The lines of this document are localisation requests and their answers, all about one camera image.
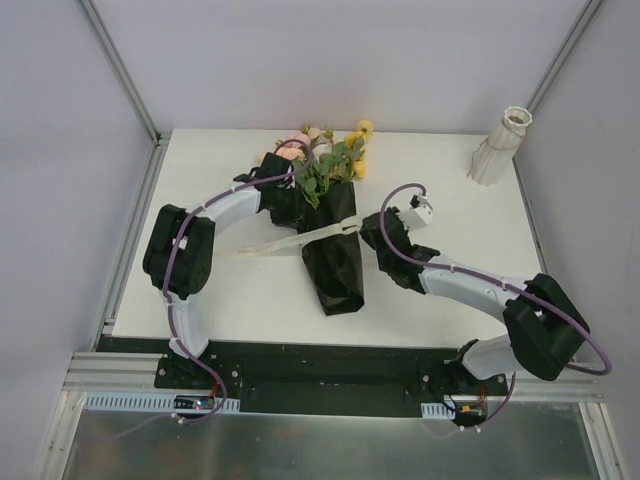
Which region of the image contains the artificial flower bunch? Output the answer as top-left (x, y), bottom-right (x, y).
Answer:
top-left (275, 120), bottom-right (374, 208)

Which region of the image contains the cream printed ribbon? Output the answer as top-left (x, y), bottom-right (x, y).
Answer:
top-left (214, 215), bottom-right (364, 258)

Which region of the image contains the black wrapping paper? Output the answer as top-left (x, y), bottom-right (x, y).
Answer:
top-left (296, 183), bottom-right (364, 316)

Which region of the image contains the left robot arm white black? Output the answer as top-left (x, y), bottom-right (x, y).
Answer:
top-left (142, 152), bottom-right (302, 389)

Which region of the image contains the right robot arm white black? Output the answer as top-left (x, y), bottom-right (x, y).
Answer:
top-left (360, 208), bottom-right (589, 395)

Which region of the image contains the white ribbed ceramic vase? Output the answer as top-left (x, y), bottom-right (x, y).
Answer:
top-left (468, 106), bottom-right (533, 186)

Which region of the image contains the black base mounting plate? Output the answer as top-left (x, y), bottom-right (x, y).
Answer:
top-left (97, 337), bottom-right (509, 418)

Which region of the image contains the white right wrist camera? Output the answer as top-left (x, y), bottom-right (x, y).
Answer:
top-left (399, 194), bottom-right (434, 231)

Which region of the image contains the left aluminium frame post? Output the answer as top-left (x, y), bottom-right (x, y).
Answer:
top-left (74, 0), bottom-right (169, 146)

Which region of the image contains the right white cable duct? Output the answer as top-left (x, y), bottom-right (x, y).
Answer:
top-left (420, 402), bottom-right (457, 420)

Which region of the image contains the white cable duct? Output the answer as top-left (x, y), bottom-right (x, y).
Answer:
top-left (85, 392), bottom-right (241, 415)
top-left (420, 402), bottom-right (457, 420)

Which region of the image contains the aluminium front rail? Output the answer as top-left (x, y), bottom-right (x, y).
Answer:
top-left (62, 349), bottom-right (169, 391)

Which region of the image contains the left white cable duct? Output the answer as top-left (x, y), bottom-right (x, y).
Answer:
top-left (85, 392), bottom-right (241, 415)

